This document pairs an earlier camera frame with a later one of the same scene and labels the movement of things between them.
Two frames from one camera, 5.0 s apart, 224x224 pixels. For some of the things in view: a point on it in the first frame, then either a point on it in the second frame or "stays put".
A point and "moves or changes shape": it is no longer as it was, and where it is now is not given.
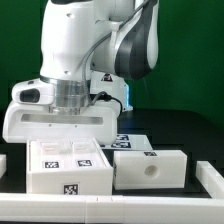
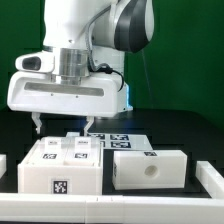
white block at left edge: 3,164 stays put
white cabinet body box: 68,167 moves or changes shape
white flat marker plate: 129,142 stays put
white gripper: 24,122 → 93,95
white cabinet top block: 149,169 stays put
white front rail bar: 62,208 stays put
